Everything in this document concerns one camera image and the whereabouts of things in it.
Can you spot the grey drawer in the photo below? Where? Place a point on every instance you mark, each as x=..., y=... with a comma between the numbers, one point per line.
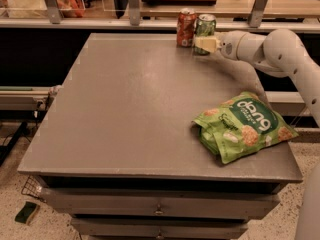
x=158, y=229
x=182, y=204

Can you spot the grey upper drawer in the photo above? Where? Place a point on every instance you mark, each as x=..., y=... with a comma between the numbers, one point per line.
x=182, y=204

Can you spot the grey lower drawer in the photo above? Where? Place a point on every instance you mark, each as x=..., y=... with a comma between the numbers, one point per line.
x=158, y=229

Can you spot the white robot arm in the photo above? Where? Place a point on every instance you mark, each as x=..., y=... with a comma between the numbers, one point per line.
x=281, y=53

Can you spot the red coke can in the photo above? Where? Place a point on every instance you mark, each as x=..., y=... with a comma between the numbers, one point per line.
x=185, y=27

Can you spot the green dang chips bag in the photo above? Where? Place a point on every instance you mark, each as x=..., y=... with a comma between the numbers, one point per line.
x=241, y=126

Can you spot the metal rail shelf left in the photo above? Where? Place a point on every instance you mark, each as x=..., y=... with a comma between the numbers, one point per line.
x=26, y=98

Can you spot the wire basket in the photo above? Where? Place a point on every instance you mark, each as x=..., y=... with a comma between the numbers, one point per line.
x=32, y=189

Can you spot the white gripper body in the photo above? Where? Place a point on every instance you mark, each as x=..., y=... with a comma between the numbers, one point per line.
x=227, y=45

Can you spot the green yellow sponge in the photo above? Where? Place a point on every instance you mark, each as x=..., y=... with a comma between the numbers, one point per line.
x=26, y=214

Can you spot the green soda can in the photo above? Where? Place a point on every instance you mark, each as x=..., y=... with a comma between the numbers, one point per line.
x=205, y=26

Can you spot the orange snack bag background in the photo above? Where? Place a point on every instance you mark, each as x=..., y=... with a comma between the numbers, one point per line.
x=71, y=8

